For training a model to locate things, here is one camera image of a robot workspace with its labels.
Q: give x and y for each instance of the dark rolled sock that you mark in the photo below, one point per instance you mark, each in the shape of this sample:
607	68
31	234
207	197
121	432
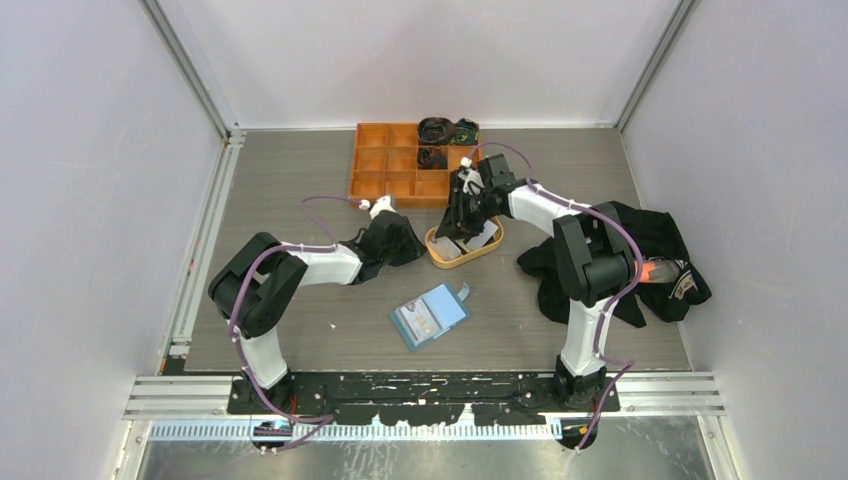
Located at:
431	158
435	131

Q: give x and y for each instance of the black garment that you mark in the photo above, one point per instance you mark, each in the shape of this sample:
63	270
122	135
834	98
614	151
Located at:
658	237

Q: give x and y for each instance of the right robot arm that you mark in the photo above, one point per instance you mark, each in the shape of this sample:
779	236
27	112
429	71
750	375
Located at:
597	262

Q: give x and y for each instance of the oval wooden tray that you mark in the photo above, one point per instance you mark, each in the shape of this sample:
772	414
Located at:
466	257

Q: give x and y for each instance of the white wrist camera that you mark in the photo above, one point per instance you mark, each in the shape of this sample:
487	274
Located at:
470	180
381	204

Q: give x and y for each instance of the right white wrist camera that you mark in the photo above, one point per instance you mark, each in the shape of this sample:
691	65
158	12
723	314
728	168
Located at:
470	180

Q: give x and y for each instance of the blue leather card holder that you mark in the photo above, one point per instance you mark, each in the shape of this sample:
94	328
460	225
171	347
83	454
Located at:
425	318

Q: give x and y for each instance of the dark rolled sock middle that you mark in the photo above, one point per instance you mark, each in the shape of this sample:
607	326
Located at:
431	158

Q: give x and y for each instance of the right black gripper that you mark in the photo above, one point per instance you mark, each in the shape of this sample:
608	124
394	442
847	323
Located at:
455	221

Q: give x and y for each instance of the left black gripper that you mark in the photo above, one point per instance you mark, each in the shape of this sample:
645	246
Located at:
413	247

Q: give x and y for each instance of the orange compartment organizer tray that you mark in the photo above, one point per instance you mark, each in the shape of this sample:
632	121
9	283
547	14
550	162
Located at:
385	161

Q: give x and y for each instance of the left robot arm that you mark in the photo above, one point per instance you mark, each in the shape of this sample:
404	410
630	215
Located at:
253	290

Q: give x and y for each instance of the white patterned card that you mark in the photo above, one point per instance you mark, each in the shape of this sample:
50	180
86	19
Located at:
446	249

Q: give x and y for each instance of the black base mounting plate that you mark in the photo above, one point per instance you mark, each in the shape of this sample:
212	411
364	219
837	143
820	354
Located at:
425	398

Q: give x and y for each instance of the black and white card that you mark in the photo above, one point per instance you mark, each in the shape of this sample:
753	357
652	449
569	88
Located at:
478	241

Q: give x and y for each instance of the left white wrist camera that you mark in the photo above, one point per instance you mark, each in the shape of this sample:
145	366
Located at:
381	204

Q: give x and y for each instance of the dark rolled sock top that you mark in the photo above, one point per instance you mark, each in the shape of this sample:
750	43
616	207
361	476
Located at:
435	131

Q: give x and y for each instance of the green rolled sock top right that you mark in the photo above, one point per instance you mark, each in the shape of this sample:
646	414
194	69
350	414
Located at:
465	133

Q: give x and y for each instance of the aluminium frame rail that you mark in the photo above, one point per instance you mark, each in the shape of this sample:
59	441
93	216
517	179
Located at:
194	408

